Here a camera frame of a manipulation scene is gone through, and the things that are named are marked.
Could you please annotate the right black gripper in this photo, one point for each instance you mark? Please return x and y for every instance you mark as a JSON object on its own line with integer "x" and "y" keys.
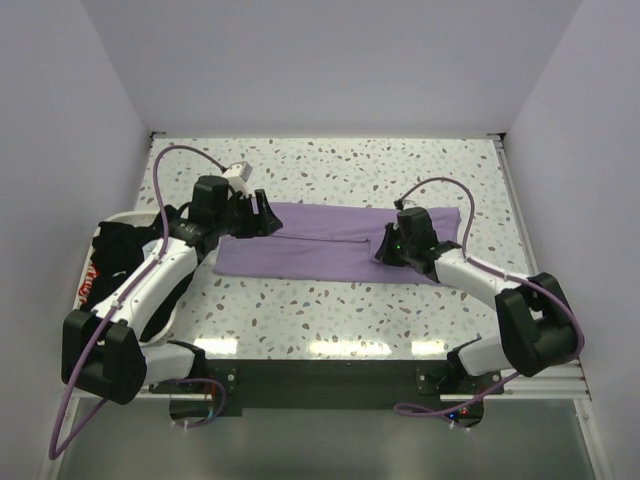
{"x": 393, "y": 245}

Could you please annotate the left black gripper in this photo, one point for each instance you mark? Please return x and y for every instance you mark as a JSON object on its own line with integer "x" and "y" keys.
{"x": 256, "y": 216}

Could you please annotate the purple t-shirt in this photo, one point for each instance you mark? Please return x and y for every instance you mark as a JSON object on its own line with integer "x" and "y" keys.
{"x": 317, "y": 242}

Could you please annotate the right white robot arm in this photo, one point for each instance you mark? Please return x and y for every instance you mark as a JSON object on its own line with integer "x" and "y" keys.
{"x": 537, "y": 328}

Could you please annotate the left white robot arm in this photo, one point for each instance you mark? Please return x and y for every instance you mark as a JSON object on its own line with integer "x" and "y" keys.
{"x": 111, "y": 350}

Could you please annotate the white laundry basket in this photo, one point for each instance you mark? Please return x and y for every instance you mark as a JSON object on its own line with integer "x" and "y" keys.
{"x": 139, "y": 296}

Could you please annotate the black clothes in basket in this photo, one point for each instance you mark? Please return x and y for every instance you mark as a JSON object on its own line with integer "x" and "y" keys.
{"x": 120, "y": 245}

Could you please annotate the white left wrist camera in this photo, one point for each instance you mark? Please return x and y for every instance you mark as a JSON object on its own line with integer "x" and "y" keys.
{"x": 238, "y": 175}

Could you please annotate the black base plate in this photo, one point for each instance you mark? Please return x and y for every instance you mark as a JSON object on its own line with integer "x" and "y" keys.
{"x": 407, "y": 386}

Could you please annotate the aluminium rail frame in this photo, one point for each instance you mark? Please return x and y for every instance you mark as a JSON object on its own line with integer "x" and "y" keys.
{"x": 478, "y": 167}

